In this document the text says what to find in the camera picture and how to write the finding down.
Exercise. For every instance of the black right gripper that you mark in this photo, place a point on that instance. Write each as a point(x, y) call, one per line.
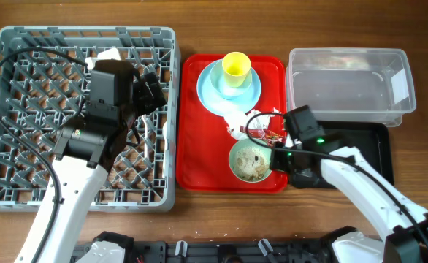
point(279, 161)

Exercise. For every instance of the green bowl with food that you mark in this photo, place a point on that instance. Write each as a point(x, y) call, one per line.
point(249, 160)

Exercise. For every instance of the red snack wrapper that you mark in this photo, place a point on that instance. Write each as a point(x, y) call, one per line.
point(265, 135)

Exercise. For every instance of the red plastic tray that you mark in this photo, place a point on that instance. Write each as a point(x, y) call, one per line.
point(203, 143)

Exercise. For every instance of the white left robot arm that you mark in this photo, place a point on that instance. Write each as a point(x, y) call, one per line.
point(86, 149)

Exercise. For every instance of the light blue plate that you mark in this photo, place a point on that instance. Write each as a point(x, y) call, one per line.
point(215, 102)

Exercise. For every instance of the clear plastic bin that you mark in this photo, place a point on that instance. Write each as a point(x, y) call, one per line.
point(351, 84)

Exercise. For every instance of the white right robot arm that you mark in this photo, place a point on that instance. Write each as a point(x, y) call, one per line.
point(401, 224)

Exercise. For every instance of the black plastic tray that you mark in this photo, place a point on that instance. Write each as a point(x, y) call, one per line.
point(372, 139)

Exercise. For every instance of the grey dishwasher rack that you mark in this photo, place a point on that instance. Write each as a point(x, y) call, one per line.
point(43, 84)

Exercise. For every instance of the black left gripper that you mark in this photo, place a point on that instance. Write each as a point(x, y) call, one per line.
point(147, 104)

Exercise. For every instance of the white napkin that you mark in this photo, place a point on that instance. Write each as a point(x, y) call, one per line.
point(236, 122)

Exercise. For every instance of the white plastic spoon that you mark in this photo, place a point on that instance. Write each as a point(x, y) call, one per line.
point(164, 133)

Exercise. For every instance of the yellow plastic cup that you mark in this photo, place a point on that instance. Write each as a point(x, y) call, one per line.
point(235, 66)

